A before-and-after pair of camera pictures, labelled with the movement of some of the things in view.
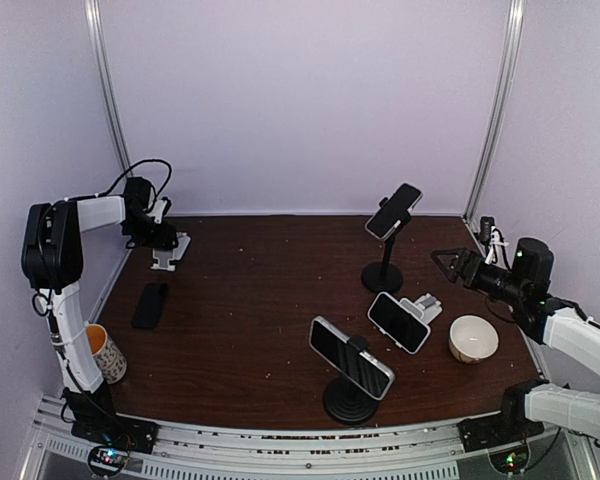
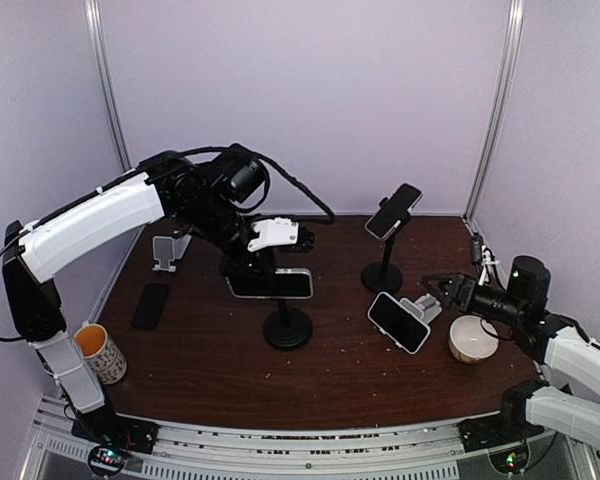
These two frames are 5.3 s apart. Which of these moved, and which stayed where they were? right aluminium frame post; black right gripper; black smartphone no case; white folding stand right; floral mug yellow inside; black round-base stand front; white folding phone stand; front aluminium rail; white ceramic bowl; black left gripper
Moved: black left gripper; black round-base stand front; black right gripper
Stayed: front aluminium rail; floral mug yellow inside; black smartphone no case; white folding phone stand; white folding stand right; right aluminium frame post; white ceramic bowl
